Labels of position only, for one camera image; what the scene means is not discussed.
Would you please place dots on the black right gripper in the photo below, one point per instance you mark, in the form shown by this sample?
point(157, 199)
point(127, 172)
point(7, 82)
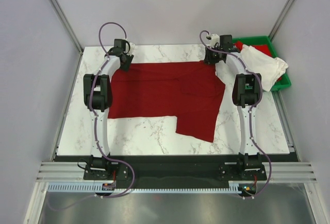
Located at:
point(208, 59)

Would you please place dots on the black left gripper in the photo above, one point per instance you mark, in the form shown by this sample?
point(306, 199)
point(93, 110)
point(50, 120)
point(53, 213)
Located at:
point(129, 60)

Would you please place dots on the dark red t shirt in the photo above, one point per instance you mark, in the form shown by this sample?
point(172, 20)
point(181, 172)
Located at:
point(190, 91)

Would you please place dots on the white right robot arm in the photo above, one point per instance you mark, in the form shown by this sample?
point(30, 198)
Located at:
point(246, 95)

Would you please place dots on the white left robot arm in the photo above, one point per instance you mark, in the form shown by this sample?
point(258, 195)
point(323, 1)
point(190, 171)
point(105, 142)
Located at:
point(98, 99)

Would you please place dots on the bright red t shirt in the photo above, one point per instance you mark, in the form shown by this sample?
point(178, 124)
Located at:
point(263, 47)

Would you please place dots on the white t shirt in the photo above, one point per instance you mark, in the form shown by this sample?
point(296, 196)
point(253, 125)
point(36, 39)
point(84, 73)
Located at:
point(265, 67)

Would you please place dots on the green plastic bin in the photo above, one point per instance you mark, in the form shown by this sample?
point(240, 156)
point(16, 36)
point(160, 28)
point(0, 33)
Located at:
point(264, 45)

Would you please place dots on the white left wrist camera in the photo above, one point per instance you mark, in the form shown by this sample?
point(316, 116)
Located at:
point(130, 46)

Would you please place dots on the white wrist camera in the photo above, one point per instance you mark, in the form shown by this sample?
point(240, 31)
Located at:
point(214, 40)
point(130, 46)

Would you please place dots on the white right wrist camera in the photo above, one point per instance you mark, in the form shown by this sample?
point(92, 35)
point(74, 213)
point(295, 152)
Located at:
point(214, 40)

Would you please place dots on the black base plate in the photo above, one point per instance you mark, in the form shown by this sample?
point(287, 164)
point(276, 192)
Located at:
point(171, 170)

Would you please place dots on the left aluminium frame post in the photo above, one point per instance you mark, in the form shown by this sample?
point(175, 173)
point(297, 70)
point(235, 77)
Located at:
point(66, 24)

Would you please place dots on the aluminium frame post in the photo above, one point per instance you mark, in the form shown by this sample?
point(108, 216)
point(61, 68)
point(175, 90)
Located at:
point(281, 18)
point(66, 24)

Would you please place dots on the right aluminium frame post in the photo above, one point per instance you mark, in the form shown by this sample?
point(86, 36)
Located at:
point(281, 18)

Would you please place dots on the light blue cable duct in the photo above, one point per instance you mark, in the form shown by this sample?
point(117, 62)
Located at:
point(98, 187)

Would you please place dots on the aluminium front rail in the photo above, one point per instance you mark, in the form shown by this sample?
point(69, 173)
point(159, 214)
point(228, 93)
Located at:
point(282, 172)

